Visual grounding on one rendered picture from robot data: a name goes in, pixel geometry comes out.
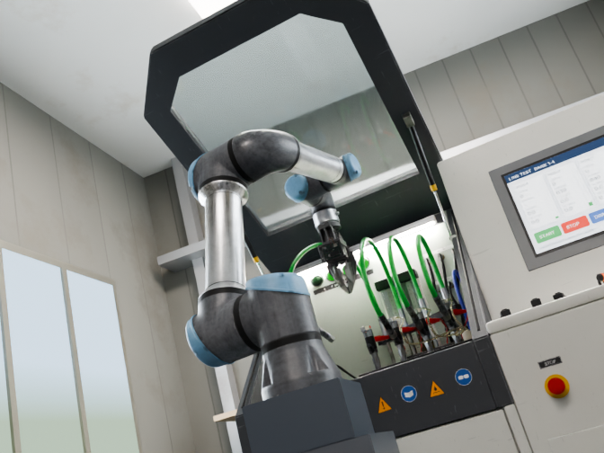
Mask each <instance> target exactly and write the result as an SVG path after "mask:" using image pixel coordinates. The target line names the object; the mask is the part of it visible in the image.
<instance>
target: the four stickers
mask: <svg viewBox="0 0 604 453"><path fill-rule="evenodd" d="M453 373H454V377H455V380H456V382H457V387H461V386H467V385H471V384H474V383H475V382H474V380H473V377H472V374H471V370H470V368H469V367H465V368H462V369H456V370H453ZM424 383H425V386H426V388H427V391H428V394H429V398H433V397H436V396H440V395H445V394H446V393H445V390H444V387H443V384H442V381H441V378H440V377H438V378H435V379H433V380H429V381H426V382H424ZM399 391H400V394H401V397H402V399H403V403H404V404H408V403H411V402H413V401H416V400H419V396H418V394H417V391H416V388H415V385H414V383H412V384H410V385H407V386H402V387H399ZM372 399H373V402H374V405H375V407H376V409H377V414H381V413H385V412H388V411H391V410H393V407H392V405H391V403H390V400H389V397H388V394H384V395H381V396H378V397H375V398H372Z"/></svg>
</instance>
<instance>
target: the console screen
mask: <svg viewBox="0 0 604 453"><path fill-rule="evenodd" d="M488 173H489V175H490V178H491V180H492V183H493V187H494V188H495V191H496V193H497V195H498V198H499V200H500V203H501V204H502V208H503V211H504V213H505V215H506V218H507V219H508V222H509V224H510V227H511V231H512V233H513V235H514V237H515V239H516V242H517V244H518V247H519V249H520V252H521V255H522V257H523V259H524V262H525V263H526V266H527V268H528V271H533V270H535V269H538V268H541V267H544V266H547V265H548V264H551V263H554V262H559V261H561V260H564V259H567V258H569V257H572V256H575V255H577V254H580V253H585V252H588V251H590V250H592V249H595V248H598V247H601V246H603V245H604V126H601V127H599V128H596V129H593V130H591V131H588V132H586V133H583V134H581V135H579V136H577V137H574V138H570V139H568V140H565V141H564V142H561V143H559V144H556V145H554V146H551V147H548V148H546V149H543V150H541V151H539V152H536V153H535V154H532V155H528V156H526V157H523V158H521V159H519V160H517V161H514V162H512V163H509V164H506V165H504V166H501V167H499V168H496V169H494V170H492V171H490V172H488Z"/></svg>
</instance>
